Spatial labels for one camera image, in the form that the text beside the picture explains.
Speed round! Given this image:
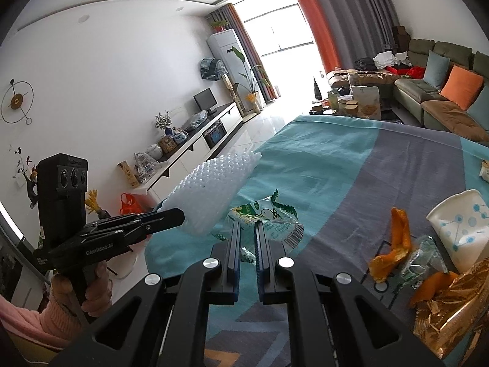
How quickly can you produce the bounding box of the group of jars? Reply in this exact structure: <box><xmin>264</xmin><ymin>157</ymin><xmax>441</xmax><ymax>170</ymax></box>
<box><xmin>311</xmin><ymin>84</ymin><xmax>362</xmax><ymax>117</ymax></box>

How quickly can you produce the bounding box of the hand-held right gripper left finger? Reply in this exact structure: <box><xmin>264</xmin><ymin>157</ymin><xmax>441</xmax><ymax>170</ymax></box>
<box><xmin>50</xmin><ymin>221</ymin><xmax>243</xmax><ymax>367</ymax></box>

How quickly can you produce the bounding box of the white TV cabinet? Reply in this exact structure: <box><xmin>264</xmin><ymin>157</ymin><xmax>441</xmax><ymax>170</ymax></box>
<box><xmin>145</xmin><ymin>101</ymin><xmax>245</xmax><ymax>203</ymax></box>

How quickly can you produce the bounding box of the yellow dried flowers vase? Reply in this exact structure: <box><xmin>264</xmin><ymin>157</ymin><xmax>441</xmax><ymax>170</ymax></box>
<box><xmin>85</xmin><ymin>189</ymin><xmax>111</xmax><ymax>218</ymax></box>

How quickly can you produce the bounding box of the orange plastic bag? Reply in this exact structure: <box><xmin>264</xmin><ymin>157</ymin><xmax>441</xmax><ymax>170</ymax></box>
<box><xmin>119</xmin><ymin>193</ymin><xmax>148</xmax><ymax>217</ymax></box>

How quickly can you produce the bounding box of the tan gift box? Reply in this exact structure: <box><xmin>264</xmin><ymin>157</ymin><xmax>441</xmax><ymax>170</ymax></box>
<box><xmin>116</xmin><ymin>161</ymin><xmax>140</xmax><ymax>189</ymax></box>

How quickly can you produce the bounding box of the white standing air conditioner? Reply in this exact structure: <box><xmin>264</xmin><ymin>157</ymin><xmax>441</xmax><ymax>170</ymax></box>
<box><xmin>206</xmin><ymin>28</ymin><xmax>264</xmax><ymax>113</ymax></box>

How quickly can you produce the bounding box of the branch in white vase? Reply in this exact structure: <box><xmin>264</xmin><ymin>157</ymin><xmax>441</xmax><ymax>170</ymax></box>
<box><xmin>9</xmin><ymin>145</ymin><xmax>39</xmax><ymax>184</ymax></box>

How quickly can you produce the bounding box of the person's left hand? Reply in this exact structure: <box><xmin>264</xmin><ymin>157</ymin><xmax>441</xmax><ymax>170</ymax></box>
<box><xmin>51</xmin><ymin>262</ymin><xmax>113</xmax><ymax>324</ymax></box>

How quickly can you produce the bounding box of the teal grey blanket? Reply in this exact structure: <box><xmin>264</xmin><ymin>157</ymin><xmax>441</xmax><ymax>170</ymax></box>
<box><xmin>145</xmin><ymin>115</ymin><xmax>489</xmax><ymax>367</ymax></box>

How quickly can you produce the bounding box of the orange peel piece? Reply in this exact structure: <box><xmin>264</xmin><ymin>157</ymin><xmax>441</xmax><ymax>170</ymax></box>
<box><xmin>367</xmin><ymin>207</ymin><xmax>412</xmax><ymax>281</ymax></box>
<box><xmin>410</xmin><ymin>271</ymin><xmax>459</xmax><ymax>310</ymax></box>

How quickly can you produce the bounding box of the round wall clock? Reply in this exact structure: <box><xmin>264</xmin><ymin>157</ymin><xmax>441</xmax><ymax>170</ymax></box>
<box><xmin>0</xmin><ymin>80</ymin><xmax>35</xmax><ymax>125</ymax></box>

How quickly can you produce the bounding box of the brown seat pad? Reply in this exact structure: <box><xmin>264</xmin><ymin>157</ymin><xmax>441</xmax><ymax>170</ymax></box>
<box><xmin>420</xmin><ymin>99</ymin><xmax>489</xmax><ymax>142</ymax></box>

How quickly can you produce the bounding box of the green white snack wrapper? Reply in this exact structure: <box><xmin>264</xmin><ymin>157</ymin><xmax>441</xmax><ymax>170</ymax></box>
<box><xmin>212</xmin><ymin>189</ymin><xmax>304</xmax><ymax>264</ymax></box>

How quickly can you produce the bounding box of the light blue cushion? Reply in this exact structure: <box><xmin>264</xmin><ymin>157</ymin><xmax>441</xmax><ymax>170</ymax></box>
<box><xmin>424</xmin><ymin>50</ymin><xmax>451</xmax><ymax>88</ymax></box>

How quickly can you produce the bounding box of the bonsai plant blue pot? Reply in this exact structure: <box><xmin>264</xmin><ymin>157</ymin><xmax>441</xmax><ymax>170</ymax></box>
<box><xmin>155</xmin><ymin>111</ymin><xmax>174</xmax><ymax>136</ymax></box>

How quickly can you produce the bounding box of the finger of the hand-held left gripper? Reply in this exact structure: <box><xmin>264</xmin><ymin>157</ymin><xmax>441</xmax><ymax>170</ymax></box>
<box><xmin>115</xmin><ymin>232</ymin><xmax>153</xmax><ymax>247</ymax></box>
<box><xmin>90</xmin><ymin>207</ymin><xmax>186</xmax><ymax>235</ymax></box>

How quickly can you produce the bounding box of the clear green printed wrapper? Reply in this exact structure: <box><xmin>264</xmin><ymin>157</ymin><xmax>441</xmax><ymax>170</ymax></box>
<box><xmin>393</xmin><ymin>235</ymin><xmax>447</xmax><ymax>287</ymax></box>

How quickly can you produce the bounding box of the white clothing pile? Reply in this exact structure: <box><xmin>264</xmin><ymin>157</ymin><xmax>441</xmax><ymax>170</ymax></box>
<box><xmin>372</xmin><ymin>50</ymin><xmax>411</xmax><ymax>70</ymax></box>

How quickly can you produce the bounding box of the tall leafy plant yellow pot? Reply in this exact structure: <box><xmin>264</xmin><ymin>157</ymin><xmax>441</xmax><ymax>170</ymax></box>
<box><xmin>231</xmin><ymin>46</ymin><xmax>272</xmax><ymax>111</ymax></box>

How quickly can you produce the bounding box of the blue white covered fan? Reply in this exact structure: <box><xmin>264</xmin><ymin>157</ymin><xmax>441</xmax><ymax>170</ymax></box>
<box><xmin>199</xmin><ymin>57</ymin><xmax>229</xmax><ymax>82</ymax></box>

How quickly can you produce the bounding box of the red cloth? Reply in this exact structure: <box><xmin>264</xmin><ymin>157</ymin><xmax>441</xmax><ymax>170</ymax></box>
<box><xmin>386</xmin><ymin>65</ymin><xmax>426</xmax><ymax>81</ymax></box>

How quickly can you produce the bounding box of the orange cushion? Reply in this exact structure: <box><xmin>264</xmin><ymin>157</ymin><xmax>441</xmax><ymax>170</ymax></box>
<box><xmin>439</xmin><ymin>65</ymin><xmax>485</xmax><ymax>111</ymax></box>

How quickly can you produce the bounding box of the cardboard box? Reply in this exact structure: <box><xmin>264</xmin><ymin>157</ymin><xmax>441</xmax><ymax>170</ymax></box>
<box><xmin>392</xmin><ymin>26</ymin><xmax>411</xmax><ymax>52</ymax></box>

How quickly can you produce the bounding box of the white paper cup blue print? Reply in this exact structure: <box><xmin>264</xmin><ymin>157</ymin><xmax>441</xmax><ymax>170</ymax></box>
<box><xmin>426</xmin><ymin>189</ymin><xmax>489</xmax><ymax>274</ymax></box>

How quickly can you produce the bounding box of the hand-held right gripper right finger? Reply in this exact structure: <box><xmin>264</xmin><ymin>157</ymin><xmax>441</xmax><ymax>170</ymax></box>
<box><xmin>254</xmin><ymin>221</ymin><xmax>446</xmax><ymax>367</ymax></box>

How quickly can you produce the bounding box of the black computer monitor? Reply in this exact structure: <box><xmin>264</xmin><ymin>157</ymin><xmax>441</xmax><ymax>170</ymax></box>
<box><xmin>193</xmin><ymin>88</ymin><xmax>218</xmax><ymax>114</ymax></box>

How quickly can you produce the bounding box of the gold foil wrapper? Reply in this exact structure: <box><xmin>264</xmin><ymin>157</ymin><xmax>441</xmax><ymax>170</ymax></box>
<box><xmin>413</xmin><ymin>264</ymin><xmax>489</xmax><ymax>356</ymax></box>

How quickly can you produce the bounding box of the clear plastic bag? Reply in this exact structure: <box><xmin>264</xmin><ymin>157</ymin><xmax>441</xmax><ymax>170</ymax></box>
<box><xmin>183</xmin><ymin>110</ymin><xmax>209</xmax><ymax>131</ymax></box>
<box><xmin>134</xmin><ymin>152</ymin><xmax>161</xmax><ymax>184</ymax></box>

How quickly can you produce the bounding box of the green sofa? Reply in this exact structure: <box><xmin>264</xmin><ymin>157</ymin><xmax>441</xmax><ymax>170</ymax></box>
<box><xmin>393</xmin><ymin>38</ymin><xmax>489</xmax><ymax>142</ymax></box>

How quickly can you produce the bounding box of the brown ottoman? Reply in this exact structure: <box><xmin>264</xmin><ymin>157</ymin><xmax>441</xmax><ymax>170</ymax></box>
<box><xmin>329</xmin><ymin>69</ymin><xmax>402</xmax><ymax>92</ymax></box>

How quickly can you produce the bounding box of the grey orange striped curtain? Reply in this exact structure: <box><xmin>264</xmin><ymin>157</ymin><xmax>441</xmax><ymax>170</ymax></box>
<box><xmin>208</xmin><ymin>3</ymin><xmax>279</xmax><ymax>102</ymax></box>

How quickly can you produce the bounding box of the white bubble wrap bag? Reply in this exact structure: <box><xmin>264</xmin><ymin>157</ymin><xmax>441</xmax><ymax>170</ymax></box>
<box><xmin>155</xmin><ymin>151</ymin><xmax>262</xmax><ymax>238</ymax></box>

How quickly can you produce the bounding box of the white ceramic jar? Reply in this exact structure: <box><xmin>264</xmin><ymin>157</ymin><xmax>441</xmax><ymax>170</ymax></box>
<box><xmin>147</xmin><ymin>143</ymin><xmax>167</xmax><ymax>161</ymax></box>

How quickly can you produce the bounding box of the beige paper bag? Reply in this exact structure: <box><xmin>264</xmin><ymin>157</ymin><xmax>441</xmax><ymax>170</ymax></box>
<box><xmin>351</xmin><ymin>85</ymin><xmax>383</xmax><ymax>120</ymax></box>

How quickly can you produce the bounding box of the person's left forearm pink sleeve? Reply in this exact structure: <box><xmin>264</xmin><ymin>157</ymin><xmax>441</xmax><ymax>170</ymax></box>
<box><xmin>0</xmin><ymin>294</ymin><xmax>90</xmax><ymax>352</ymax></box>

